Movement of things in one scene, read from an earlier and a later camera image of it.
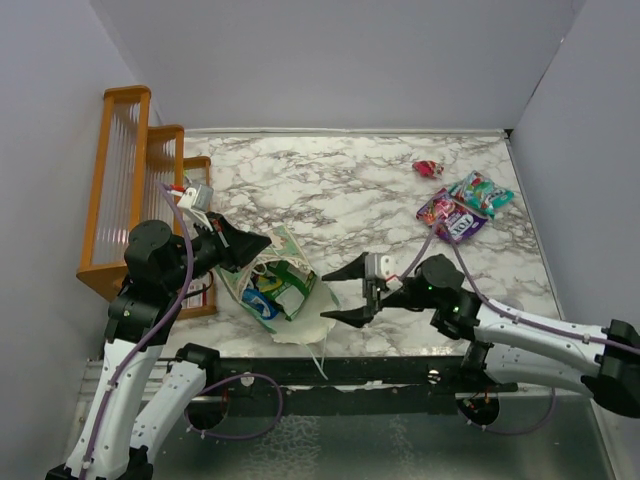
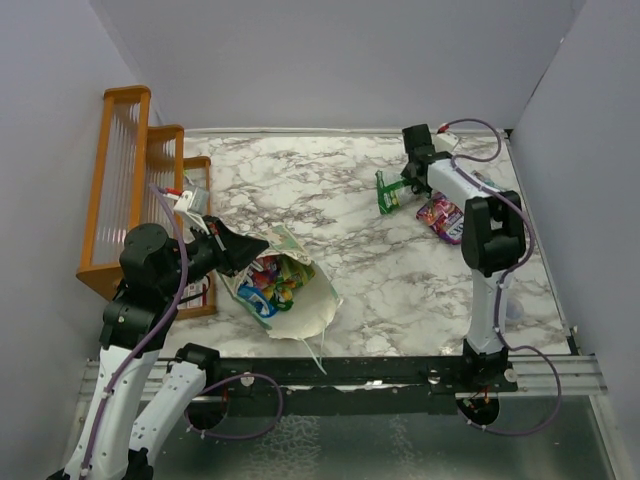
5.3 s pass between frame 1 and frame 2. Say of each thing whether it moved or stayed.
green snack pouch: moved
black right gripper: moved
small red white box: stayed
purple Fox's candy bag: stayed
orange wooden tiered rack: stayed
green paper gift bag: stayed
